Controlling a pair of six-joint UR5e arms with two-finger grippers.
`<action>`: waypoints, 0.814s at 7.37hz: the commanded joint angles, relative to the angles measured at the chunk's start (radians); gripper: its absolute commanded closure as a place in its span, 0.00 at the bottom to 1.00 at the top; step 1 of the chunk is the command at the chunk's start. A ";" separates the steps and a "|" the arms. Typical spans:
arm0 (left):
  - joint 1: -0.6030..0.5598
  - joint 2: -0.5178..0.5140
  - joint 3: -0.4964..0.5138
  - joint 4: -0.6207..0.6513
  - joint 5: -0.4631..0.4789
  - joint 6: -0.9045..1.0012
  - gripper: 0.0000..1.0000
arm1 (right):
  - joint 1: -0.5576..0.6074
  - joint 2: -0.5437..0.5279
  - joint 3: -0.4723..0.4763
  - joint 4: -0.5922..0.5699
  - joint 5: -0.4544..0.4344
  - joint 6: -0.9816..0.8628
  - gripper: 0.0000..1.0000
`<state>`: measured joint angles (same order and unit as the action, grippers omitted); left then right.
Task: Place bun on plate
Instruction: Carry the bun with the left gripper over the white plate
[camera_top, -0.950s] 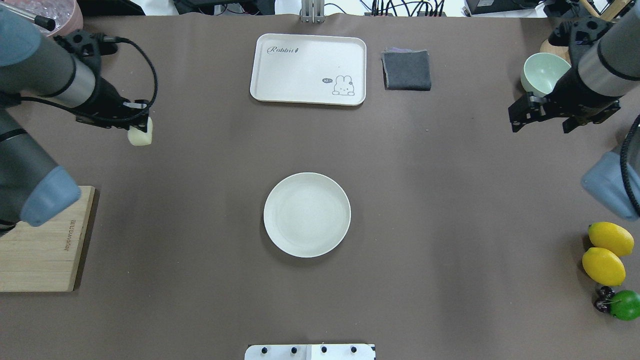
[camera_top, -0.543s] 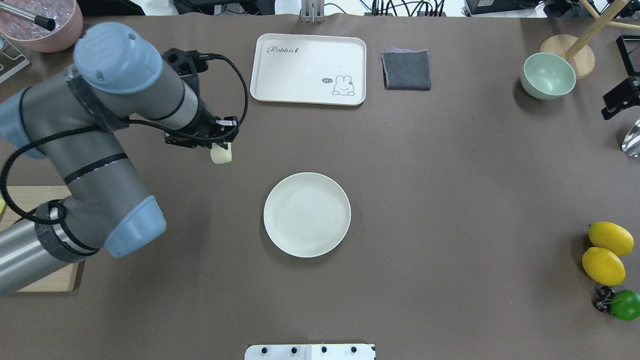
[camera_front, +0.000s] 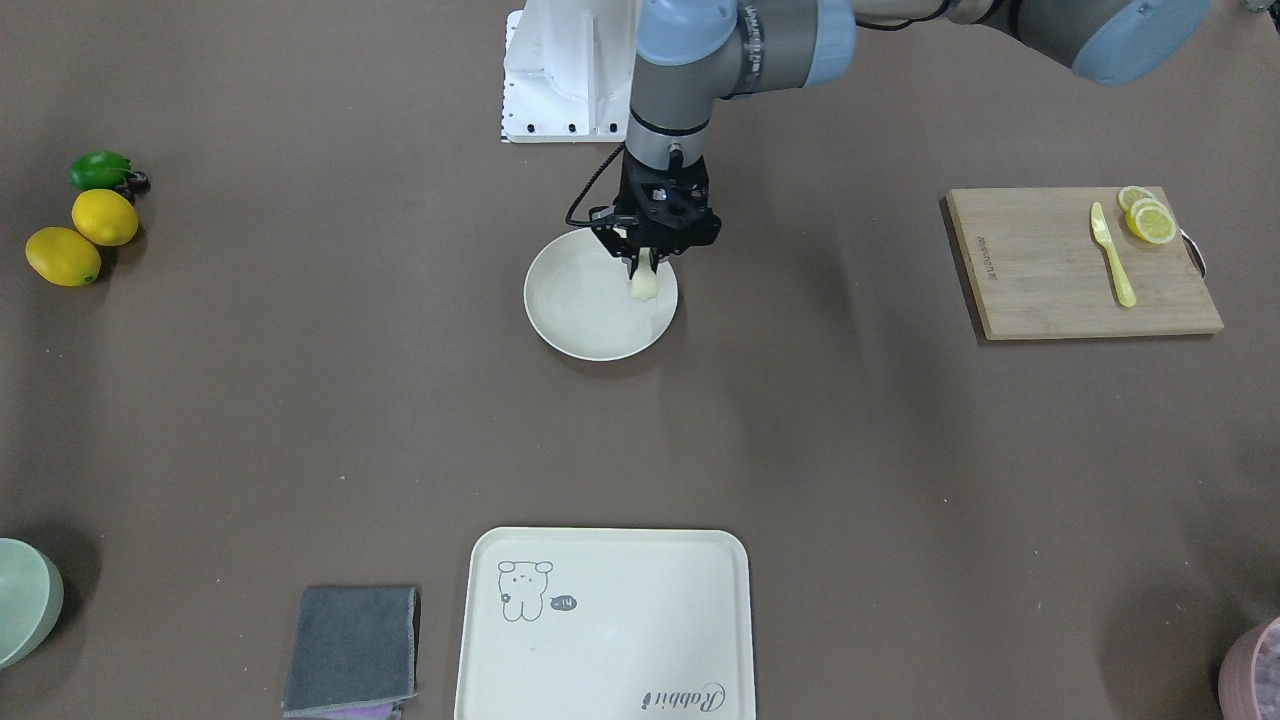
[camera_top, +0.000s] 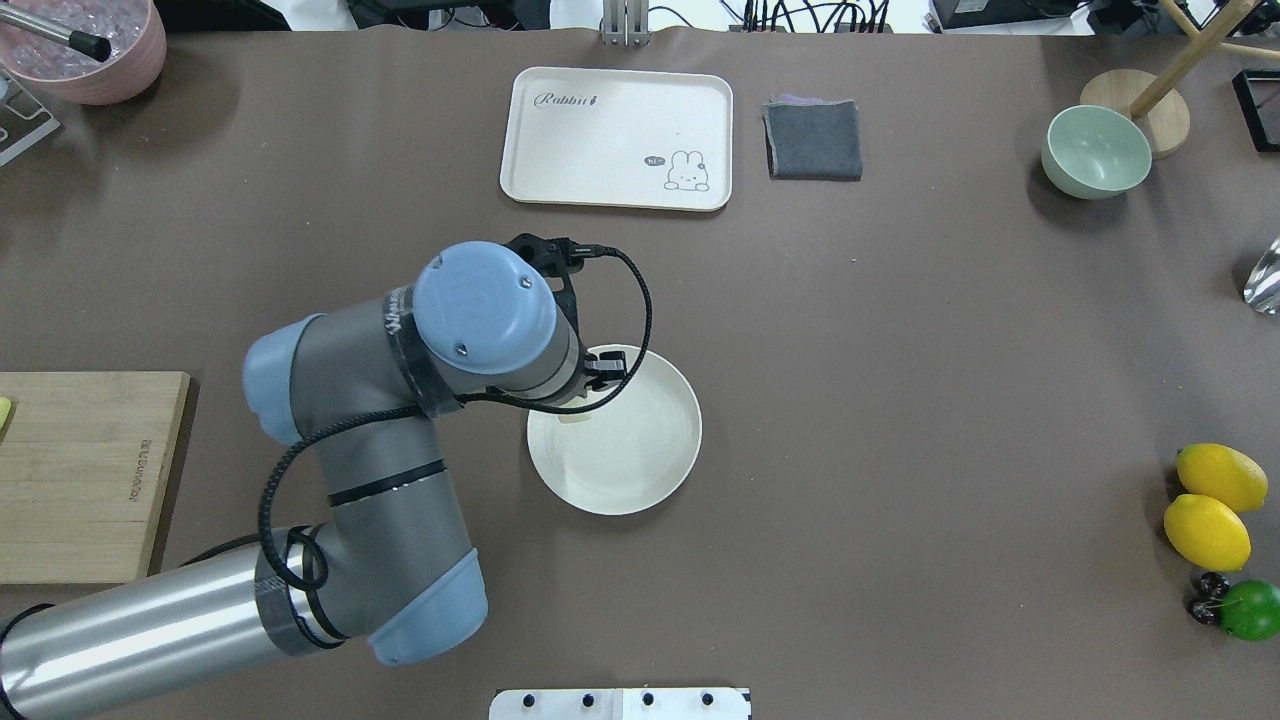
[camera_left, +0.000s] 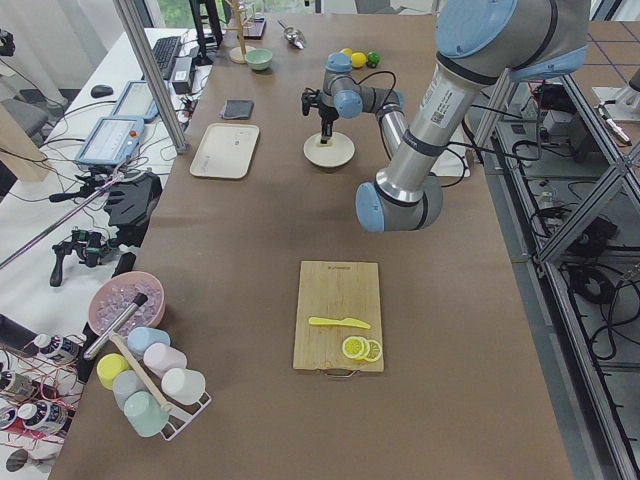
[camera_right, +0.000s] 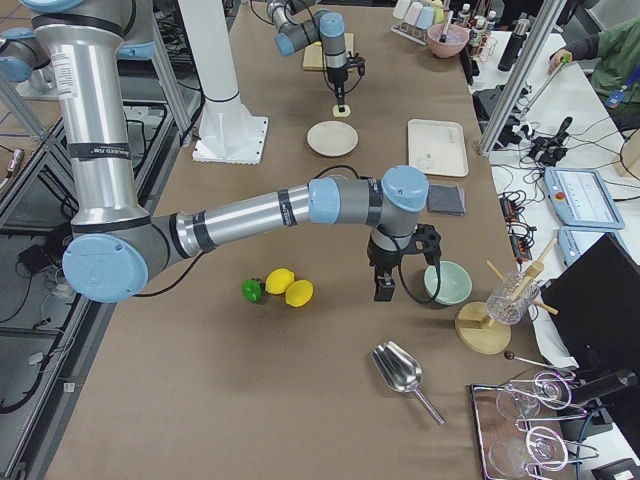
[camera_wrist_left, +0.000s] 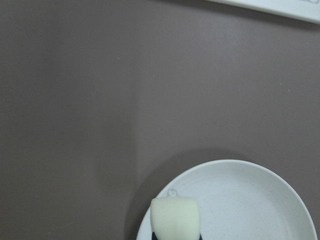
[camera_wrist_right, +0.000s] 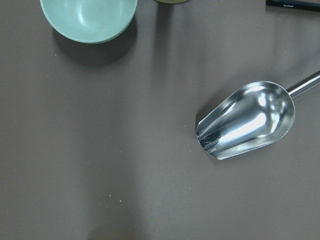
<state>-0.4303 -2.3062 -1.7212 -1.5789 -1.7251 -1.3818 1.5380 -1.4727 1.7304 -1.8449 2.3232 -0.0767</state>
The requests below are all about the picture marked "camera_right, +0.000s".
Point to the grey folded cloth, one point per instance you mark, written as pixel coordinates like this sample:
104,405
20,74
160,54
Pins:
446,200

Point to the white wire cup rack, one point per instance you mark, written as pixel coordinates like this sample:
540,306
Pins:
414,18

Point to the teach pendant tablet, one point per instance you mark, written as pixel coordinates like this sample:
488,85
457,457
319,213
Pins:
580,198
574,241

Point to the steel scoop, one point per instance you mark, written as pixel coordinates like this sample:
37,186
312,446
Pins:
403,374

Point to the mint green bowl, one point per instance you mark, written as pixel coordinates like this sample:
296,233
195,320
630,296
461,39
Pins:
456,284

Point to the cream round plate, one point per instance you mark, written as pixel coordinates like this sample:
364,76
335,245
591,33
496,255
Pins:
332,138

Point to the green lime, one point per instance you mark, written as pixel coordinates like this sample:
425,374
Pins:
253,289

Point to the aluminium frame post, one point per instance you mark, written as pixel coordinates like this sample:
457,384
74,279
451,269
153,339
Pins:
550,10

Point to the black water bottle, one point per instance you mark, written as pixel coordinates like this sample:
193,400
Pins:
514,45

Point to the person in green jacket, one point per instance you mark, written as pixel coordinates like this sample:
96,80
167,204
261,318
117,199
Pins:
615,78

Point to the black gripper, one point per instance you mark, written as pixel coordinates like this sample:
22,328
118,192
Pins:
336,73
383,258

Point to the bamboo cutting board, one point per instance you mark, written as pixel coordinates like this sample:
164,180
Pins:
313,58

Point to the steel glass drying tray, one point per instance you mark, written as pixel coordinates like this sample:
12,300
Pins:
547,425

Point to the clear glass cup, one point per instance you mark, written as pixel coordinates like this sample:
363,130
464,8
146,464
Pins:
511,300

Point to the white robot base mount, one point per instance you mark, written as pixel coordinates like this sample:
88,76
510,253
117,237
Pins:
228,132

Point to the wooden mug tree stand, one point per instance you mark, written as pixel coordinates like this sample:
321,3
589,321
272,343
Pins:
485,327

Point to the pink bowl of ice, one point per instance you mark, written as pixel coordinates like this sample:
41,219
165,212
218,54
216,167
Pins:
456,39

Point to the white steamed bun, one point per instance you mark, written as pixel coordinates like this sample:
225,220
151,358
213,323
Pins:
341,111

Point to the yellow lemon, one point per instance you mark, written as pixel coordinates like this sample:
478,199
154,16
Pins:
299,293
279,280

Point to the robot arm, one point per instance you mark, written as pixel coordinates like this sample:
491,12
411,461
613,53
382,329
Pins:
118,246
298,27

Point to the steel ice scoop handle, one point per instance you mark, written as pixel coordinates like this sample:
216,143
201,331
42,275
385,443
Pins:
445,27

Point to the cream rabbit tray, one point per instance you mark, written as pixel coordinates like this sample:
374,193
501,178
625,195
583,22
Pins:
437,148

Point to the black laptop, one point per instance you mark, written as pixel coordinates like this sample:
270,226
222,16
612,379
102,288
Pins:
597,298

